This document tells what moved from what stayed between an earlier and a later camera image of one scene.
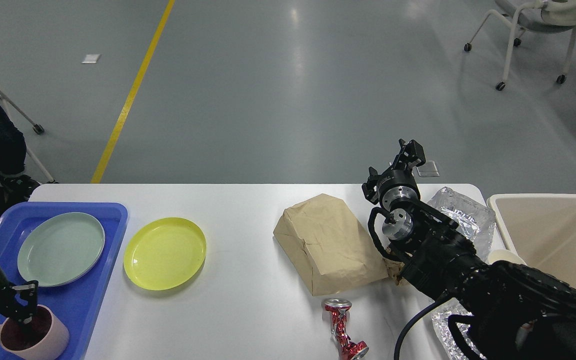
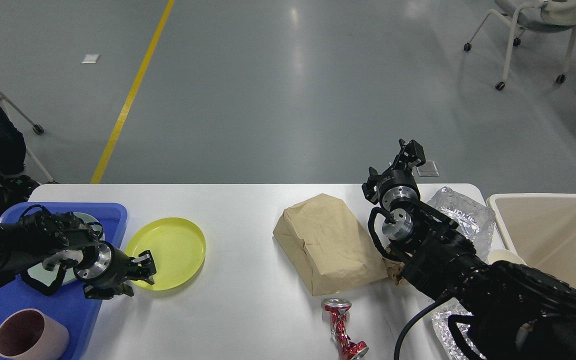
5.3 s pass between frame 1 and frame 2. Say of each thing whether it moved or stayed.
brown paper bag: stayed
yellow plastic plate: stayed
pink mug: moved
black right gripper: stayed
